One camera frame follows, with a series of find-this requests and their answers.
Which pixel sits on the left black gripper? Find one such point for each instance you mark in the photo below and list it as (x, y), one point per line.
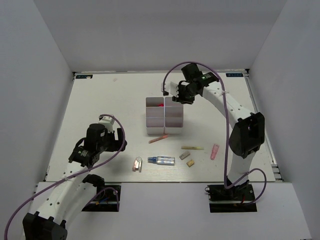
(116, 144)

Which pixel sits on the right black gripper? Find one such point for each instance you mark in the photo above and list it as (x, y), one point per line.
(180, 99)

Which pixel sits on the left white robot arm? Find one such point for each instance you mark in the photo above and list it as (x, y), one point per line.
(78, 186)

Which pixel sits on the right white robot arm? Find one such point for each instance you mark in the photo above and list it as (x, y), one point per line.
(245, 130)

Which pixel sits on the right white compartment organizer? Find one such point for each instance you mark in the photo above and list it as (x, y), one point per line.
(173, 117)

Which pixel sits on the white compartment organizer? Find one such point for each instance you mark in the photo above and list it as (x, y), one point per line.
(154, 116)
(173, 117)

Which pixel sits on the left white compartment organizer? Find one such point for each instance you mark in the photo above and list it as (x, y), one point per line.
(154, 116)

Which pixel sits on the pink white stapler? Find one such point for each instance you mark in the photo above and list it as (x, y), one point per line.
(137, 164)

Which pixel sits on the blue clear spray bottle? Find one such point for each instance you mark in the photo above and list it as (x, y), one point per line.
(162, 160)

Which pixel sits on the yellow thin marker pen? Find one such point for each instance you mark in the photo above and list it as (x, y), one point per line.
(198, 148)

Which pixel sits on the right blue table label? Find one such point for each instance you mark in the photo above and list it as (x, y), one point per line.
(234, 75)

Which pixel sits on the blue table label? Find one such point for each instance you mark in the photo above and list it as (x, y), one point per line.
(84, 76)
(234, 75)

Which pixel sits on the grey eraser block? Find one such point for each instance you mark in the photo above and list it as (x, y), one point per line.
(184, 155)

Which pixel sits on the pink translucent correction tape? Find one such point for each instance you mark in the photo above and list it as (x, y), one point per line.
(214, 151)

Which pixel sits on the tan eraser block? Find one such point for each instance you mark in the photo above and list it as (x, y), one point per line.
(190, 163)

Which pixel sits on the left blue table label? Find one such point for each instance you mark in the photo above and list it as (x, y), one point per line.
(84, 76)

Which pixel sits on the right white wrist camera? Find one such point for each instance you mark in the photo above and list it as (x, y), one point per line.
(170, 88)

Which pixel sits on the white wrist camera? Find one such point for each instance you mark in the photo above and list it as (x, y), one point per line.
(107, 122)
(170, 88)

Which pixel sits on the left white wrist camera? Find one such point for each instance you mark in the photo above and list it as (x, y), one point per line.
(107, 122)

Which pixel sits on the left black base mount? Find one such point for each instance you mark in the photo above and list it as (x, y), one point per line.
(108, 199)

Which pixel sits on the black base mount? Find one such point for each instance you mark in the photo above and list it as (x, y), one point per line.
(233, 200)
(108, 199)

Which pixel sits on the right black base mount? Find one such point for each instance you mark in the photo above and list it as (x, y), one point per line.
(233, 200)

